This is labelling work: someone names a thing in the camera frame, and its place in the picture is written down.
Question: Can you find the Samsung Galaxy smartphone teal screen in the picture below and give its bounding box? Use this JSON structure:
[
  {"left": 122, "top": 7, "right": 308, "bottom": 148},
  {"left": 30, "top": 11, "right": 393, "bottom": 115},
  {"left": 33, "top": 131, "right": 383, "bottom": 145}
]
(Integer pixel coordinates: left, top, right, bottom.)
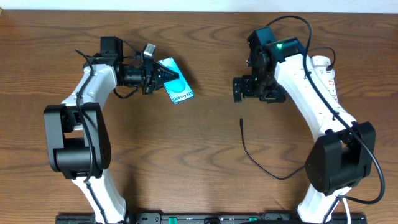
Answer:
[{"left": 158, "top": 57, "right": 194, "bottom": 104}]

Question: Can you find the black USB charging cable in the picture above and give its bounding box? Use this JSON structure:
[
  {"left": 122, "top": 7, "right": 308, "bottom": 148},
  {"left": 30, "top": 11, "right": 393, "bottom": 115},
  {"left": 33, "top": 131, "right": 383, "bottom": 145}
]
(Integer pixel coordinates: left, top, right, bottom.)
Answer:
[{"left": 239, "top": 47, "right": 336, "bottom": 181}]

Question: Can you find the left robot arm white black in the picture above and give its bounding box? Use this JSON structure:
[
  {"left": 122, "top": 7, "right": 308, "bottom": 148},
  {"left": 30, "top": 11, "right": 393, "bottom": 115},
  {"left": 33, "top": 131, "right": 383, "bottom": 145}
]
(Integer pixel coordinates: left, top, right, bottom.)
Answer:
[{"left": 44, "top": 36, "right": 179, "bottom": 223}]

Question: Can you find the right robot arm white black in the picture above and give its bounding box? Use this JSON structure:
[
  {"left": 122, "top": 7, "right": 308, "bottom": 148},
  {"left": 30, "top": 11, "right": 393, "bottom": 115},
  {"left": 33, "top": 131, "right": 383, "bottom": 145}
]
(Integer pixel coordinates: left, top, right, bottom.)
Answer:
[{"left": 233, "top": 26, "right": 376, "bottom": 223}]

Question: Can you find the white USB charger plug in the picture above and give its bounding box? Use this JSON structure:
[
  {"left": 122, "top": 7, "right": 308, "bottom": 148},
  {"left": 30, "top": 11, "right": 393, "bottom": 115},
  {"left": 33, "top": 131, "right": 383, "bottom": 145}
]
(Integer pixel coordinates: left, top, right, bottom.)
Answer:
[{"left": 311, "top": 55, "right": 333, "bottom": 71}]

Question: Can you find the white power strip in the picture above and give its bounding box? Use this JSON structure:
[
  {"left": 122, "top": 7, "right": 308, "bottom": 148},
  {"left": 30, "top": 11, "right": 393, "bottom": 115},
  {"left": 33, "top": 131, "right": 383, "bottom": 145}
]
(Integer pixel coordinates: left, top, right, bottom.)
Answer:
[{"left": 314, "top": 66, "right": 338, "bottom": 102}]

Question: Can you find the black mounting rail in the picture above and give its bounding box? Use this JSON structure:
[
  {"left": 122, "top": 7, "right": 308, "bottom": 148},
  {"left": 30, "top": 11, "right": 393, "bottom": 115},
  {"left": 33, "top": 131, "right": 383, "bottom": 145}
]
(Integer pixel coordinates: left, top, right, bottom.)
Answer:
[{"left": 55, "top": 212, "right": 368, "bottom": 224}]

